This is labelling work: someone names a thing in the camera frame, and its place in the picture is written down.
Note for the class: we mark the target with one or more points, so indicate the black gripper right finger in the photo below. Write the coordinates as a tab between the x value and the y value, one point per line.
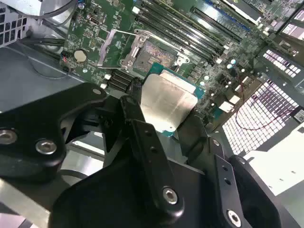
228	197

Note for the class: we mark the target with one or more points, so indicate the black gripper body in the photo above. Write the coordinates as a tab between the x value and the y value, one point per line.
107	202

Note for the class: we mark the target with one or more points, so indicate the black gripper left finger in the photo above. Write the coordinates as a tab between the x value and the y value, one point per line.
31	133

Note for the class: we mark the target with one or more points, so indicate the CPU with silver top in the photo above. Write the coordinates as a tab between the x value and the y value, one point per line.
166	102

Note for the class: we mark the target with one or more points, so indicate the metal socket cover frame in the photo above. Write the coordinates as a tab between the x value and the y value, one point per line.
105	47

